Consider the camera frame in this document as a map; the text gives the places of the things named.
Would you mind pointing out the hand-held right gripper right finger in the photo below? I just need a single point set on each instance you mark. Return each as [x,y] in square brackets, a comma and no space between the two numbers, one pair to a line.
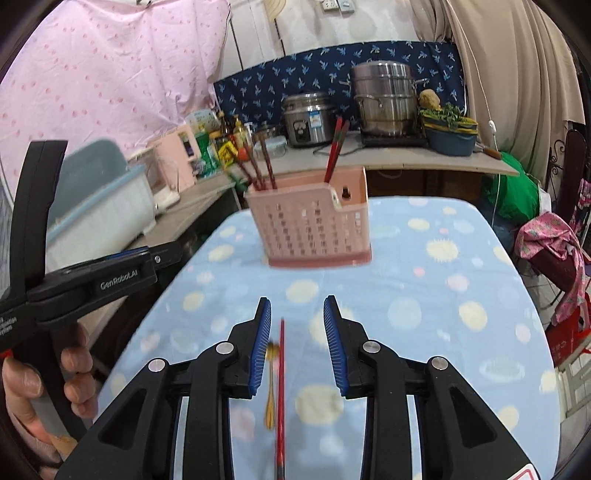
[334,346]

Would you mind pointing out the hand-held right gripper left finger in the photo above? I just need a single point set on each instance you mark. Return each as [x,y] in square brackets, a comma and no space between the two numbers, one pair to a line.
[261,346]

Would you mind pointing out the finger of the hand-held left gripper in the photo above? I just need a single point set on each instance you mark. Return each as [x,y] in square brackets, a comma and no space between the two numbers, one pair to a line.
[164,256]
[131,252]

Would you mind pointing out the bright red chopstick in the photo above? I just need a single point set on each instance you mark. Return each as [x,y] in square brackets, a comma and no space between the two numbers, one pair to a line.
[280,392]
[340,143]

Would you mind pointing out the gold flower spoon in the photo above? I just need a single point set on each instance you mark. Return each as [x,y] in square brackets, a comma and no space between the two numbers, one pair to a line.
[270,406]

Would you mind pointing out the dark red chopstick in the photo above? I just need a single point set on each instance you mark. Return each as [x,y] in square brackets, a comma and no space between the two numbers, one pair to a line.
[336,138]
[268,161]
[258,168]
[251,177]

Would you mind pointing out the pink perforated utensil basket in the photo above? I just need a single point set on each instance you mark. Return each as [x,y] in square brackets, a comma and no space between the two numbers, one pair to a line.
[304,221]

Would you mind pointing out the person's left hand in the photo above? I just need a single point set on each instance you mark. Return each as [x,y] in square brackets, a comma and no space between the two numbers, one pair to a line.
[23,383]

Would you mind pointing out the white dish tub teal lid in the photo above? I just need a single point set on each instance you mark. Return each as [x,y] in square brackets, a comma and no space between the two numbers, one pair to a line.
[101,207]

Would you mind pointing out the pink kitchen appliance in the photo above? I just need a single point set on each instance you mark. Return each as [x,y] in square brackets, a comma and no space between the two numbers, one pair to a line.
[178,157]

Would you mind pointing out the blue dotted tablecloth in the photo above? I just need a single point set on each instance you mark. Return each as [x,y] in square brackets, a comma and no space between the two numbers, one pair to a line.
[415,277]

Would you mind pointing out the yellow packet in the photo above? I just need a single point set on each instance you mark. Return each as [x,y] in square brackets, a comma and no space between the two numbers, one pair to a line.
[227,154]

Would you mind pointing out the red tomato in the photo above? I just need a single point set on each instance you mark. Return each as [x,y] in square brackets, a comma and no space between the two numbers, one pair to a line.
[243,155]

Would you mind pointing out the dark sauce bottle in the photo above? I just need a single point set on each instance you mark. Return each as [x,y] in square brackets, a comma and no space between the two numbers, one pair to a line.
[224,124]

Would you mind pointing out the yellow oil bottle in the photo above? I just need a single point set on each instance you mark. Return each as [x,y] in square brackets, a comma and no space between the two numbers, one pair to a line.
[241,131]

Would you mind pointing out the glass food container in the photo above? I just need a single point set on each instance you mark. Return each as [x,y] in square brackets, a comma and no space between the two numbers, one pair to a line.
[272,146]

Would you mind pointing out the pink dotted sheet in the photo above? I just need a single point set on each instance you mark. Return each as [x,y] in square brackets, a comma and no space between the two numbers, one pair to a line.
[106,69]

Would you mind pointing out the silver rice cooker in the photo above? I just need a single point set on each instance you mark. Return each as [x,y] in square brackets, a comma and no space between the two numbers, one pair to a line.
[307,120]

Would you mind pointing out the wooden counter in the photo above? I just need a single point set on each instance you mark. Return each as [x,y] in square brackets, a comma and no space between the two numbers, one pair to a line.
[415,161]

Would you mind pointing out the black induction cooker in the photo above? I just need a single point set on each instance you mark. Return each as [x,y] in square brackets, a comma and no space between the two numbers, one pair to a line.
[392,140]

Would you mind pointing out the navy floral cloth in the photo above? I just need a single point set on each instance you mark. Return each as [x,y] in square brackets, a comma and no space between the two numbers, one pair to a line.
[295,69]

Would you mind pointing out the red box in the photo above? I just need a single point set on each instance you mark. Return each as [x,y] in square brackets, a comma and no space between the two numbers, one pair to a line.
[565,341]

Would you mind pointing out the green plastic bag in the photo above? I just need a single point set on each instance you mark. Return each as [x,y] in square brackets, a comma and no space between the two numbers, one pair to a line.
[512,189]

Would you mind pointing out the pink flowered garment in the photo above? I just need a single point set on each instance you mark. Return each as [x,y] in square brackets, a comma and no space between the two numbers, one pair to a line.
[554,249]

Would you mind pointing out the steel steamer pot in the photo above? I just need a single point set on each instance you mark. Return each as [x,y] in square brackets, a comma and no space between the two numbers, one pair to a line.
[385,97]

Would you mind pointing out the blue basin with vegetables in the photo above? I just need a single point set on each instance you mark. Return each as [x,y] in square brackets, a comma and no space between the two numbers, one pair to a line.
[450,117]

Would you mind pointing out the brown ginger root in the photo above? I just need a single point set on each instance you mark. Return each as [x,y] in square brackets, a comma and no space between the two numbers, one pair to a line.
[429,99]

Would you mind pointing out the dark metal chair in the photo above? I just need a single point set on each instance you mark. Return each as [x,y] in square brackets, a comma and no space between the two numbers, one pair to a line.
[575,152]

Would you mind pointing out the beige curtain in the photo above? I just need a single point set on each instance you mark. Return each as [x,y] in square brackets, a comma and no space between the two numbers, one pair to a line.
[508,69]

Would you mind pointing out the white wall socket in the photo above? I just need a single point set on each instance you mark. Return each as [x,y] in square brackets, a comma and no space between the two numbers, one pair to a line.
[337,4]

